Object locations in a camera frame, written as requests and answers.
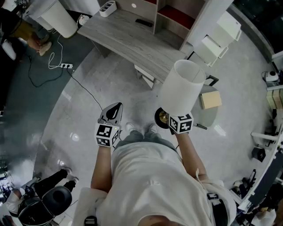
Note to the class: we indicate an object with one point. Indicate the white table lamp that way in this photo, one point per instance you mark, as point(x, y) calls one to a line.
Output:
point(181, 88)

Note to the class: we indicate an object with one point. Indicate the black remote control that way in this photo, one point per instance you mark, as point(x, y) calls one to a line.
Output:
point(143, 22)

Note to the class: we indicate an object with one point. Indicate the person's white shirt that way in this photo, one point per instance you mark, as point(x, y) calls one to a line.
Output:
point(150, 181)

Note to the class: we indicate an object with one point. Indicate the person's right white shoe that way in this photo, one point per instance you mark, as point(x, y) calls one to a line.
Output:
point(152, 128)

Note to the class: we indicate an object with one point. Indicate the white frame work table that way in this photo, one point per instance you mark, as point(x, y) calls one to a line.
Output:
point(263, 135)

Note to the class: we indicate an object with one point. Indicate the small round waste basket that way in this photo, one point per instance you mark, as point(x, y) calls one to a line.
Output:
point(83, 20)

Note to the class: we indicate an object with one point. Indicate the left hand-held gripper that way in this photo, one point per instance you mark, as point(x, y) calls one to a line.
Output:
point(104, 131)

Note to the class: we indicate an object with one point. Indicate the grey wooden desk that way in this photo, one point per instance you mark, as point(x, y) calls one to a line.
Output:
point(123, 37)

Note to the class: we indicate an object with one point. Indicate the grey wooden shelf cabinet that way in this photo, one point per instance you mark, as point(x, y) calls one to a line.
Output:
point(143, 11)

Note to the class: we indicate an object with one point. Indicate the person's white shoe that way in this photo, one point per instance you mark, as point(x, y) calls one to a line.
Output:
point(129, 127)
point(152, 128)

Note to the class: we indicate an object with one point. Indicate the white storage cart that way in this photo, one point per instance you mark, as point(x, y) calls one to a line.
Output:
point(227, 26)

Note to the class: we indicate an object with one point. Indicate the white pen holder organizer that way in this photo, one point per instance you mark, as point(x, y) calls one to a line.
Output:
point(107, 8)

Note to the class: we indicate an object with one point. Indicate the stack of tan boxes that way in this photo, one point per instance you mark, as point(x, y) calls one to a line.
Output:
point(275, 99)

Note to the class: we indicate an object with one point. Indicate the tan cardboard box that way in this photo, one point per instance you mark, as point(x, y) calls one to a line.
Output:
point(211, 100)

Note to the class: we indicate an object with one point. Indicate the grey round shell chair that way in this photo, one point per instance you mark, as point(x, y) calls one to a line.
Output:
point(207, 117)

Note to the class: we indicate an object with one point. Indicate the person's right forearm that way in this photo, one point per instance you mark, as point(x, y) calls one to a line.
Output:
point(189, 154)

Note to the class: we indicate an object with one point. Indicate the person's grey trousers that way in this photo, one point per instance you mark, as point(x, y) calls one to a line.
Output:
point(137, 138)

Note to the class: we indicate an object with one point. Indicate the white power strip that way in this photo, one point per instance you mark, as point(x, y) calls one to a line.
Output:
point(66, 65)

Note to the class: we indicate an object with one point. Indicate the person's left forearm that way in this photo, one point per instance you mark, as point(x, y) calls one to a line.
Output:
point(101, 167)

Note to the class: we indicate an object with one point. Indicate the white round device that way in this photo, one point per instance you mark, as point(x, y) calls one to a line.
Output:
point(270, 77)

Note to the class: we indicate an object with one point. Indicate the black box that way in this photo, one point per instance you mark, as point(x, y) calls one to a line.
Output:
point(258, 154)

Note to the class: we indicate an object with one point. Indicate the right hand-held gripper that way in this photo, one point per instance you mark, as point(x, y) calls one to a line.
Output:
point(183, 124)

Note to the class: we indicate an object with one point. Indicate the person's left white shoe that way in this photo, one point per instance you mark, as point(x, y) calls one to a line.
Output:
point(129, 127)

